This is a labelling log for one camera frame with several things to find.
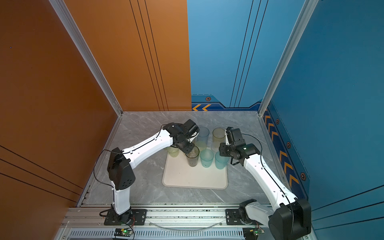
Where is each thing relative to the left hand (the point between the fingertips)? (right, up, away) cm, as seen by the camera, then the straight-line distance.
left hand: (189, 147), depth 84 cm
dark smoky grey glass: (+2, -5, -4) cm, 6 cm away
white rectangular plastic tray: (-7, -16, +3) cm, 18 cm away
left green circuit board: (-31, -39, -14) cm, 52 cm away
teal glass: (+10, -7, +6) cm, 14 cm away
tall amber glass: (+18, +6, +5) cm, 20 cm away
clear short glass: (+16, -1, +10) cm, 19 cm away
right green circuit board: (+33, -38, -15) cm, 52 cm away
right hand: (+18, 0, -3) cm, 18 cm away
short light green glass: (+7, 0, +6) cm, 10 cm away
